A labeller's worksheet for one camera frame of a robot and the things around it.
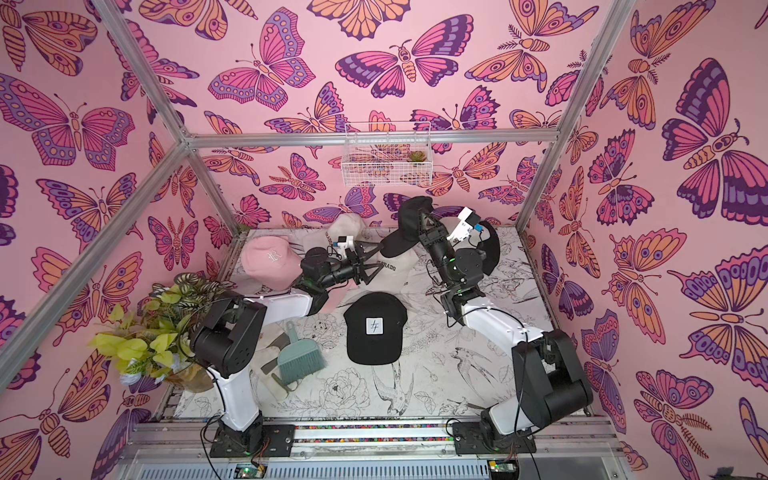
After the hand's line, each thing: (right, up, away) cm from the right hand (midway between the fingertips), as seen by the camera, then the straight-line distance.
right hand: (421, 208), depth 71 cm
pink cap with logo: (-48, -13, +32) cm, 59 cm away
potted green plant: (-62, -30, -2) cm, 69 cm away
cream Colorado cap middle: (-5, -17, +32) cm, 37 cm away
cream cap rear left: (-26, 0, +39) cm, 47 cm away
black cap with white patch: (-12, -33, +16) cm, 38 cm away
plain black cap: (-3, -5, +6) cm, 9 cm away
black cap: (+29, -8, +36) cm, 47 cm away
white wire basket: (-8, +21, +24) cm, 33 cm away
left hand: (-8, -11, +12) cm, 18 cm away
